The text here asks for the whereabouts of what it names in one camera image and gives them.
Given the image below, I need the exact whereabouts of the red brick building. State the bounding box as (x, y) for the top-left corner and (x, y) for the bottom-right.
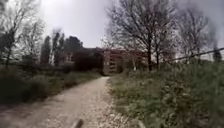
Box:
(71, 47), (151, 76)

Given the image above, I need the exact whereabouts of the pale gravel path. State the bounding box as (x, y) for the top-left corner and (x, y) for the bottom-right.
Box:
(0, 76), (141, 128)

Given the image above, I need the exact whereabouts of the row of bare trees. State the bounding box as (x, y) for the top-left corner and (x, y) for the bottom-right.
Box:
(104, 0), (224, 72)

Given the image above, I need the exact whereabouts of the row of dark evergreen trees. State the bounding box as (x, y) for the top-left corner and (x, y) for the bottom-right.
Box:
(39, 29), (84, 67)

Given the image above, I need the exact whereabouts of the grass verge with weeds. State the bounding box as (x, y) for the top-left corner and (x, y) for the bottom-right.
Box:
(107, 63), (224, 128)

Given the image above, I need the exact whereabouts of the robot's own part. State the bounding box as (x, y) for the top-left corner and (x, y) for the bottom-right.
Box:
(71, 118), (84, 128)

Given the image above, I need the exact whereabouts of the dark railing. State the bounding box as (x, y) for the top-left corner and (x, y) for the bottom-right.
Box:
(166, 47), (224, 64)

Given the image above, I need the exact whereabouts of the overgrown grass bank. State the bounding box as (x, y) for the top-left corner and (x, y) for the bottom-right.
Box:
(0, 64), (103, 109)

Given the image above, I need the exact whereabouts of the group of bare trees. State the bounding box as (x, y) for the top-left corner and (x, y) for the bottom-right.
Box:
(0, 0), (46, 68)

